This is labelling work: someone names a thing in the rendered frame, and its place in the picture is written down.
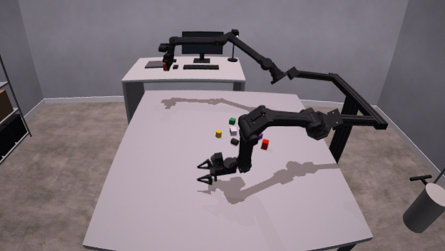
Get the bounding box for red block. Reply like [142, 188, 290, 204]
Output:
[261, 139, 269, 150]

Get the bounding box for white rectangular column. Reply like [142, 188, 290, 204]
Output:
[230, 126, 237, 136]

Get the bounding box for black cylinder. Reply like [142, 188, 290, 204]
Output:
[230, 138, 239, 145]

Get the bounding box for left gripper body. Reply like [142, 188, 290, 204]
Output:
[210, 161, 227, 182]

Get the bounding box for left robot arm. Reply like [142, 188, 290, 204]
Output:
[210, 105, 328, 175]

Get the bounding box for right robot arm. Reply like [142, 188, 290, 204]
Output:
[158, 31, 284, 80]

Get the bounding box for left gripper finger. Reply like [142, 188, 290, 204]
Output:
[197, 159, 211, 170]
[197, 174, 212, 185]

